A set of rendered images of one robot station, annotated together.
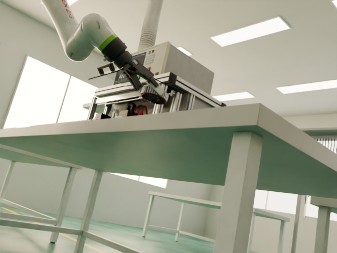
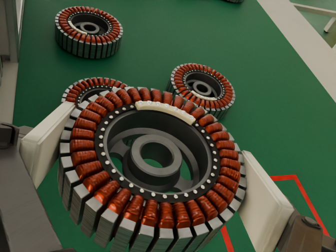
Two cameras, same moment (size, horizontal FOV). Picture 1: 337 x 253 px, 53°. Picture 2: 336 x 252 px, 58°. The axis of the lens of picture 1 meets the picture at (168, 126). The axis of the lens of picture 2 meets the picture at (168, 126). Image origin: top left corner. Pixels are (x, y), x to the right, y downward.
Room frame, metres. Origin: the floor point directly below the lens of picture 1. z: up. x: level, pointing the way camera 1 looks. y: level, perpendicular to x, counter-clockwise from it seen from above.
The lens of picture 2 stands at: (1.28, 0.20, 1.08)
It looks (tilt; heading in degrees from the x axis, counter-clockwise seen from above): 46 degrees down; 279
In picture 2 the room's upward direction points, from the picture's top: 24 degrees clockwise
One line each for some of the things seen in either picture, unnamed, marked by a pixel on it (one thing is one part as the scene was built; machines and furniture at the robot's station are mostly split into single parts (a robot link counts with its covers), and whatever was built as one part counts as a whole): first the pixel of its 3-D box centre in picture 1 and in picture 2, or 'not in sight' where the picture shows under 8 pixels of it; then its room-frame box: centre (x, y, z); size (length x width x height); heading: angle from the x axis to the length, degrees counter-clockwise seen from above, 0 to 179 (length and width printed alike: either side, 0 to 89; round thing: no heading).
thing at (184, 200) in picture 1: (208, 227); not in sight; (5.33, -0.93, 0.38); 2.10 x 0.90 x 0.75; 41
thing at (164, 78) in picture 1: (156, 100); not in sight; (1.87, 0.10, 1.09); 0.68 x 0.44 x 0.05; 41
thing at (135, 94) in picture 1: (124, 96); not in sight; (1.73, 0.27, 1.03); 0.62 x 0.01 x 0.03; 41
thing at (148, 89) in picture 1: (154, 95); (153, 161); (1.30, 0.08, 0.93); 0.11 x 0.11 x 0.04
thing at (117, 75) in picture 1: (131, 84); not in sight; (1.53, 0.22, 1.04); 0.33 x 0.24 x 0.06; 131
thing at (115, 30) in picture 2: not in sight; (89, 31); (1.54, -0.20, 0.77); 0.11 x 0.11 x 0.04
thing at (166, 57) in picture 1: (163, 80); not in sight; (1.86, 0.09, 1.22); 0.44 x 0.39 x 0.20; 41
